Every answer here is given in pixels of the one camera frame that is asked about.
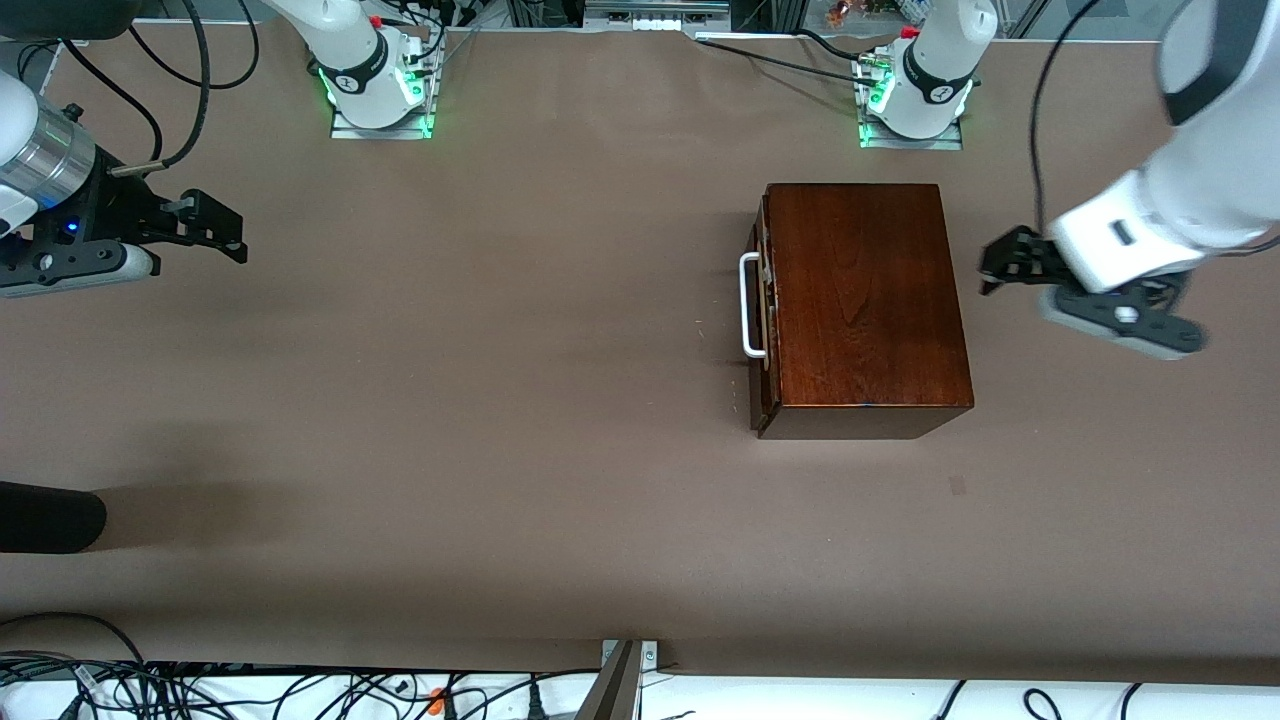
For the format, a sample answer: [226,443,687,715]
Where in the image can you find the thin black cable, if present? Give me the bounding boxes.
[1030,0,1191,236]

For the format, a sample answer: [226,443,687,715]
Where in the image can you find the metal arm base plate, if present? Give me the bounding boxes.
[330,60,436,141]
[858,60,966,151]

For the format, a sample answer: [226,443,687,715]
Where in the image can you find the black ribbed cylinder pole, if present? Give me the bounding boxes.
[0,480,108,554]

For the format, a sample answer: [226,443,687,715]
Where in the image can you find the thick black cable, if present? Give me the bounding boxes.
[110,0,213,179]

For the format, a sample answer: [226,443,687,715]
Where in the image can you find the black floor cable loop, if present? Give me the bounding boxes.
[0,612,151,720]

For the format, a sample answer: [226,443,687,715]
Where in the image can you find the metal table bracket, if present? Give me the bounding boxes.
[578,640,661,720]

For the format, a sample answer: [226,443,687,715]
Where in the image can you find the dark wooden drawer front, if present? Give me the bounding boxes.
[748,182,976,441]

